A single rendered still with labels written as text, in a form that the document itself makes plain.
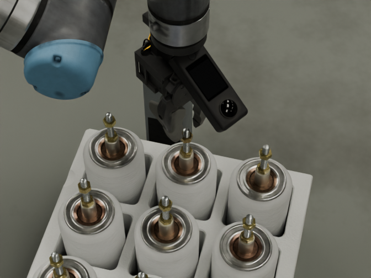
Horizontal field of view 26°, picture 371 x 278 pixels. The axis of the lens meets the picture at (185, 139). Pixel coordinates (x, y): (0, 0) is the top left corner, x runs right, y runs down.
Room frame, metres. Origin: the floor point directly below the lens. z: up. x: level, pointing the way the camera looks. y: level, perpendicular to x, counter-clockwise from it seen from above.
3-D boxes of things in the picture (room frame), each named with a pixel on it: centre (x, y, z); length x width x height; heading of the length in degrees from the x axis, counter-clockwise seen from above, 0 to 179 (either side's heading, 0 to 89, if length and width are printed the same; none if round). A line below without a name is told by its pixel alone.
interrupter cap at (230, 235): (0.54, -0.09, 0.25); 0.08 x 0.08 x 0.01
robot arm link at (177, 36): (0.69, 0.01, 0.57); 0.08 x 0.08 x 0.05
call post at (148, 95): (0.87, 0.03, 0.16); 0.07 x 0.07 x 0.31; 76
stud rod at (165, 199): (0.57, 0.03, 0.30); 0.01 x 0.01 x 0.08
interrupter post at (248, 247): (0.54, -0.09, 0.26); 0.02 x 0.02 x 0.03
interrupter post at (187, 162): (0.68, 0.00, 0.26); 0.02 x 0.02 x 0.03
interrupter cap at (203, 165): (0.68, 0.00, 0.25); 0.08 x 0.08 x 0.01
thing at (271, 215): (0.65, -0.12, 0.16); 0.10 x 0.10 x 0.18
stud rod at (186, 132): (0.68, 0.00, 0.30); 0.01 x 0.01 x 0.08
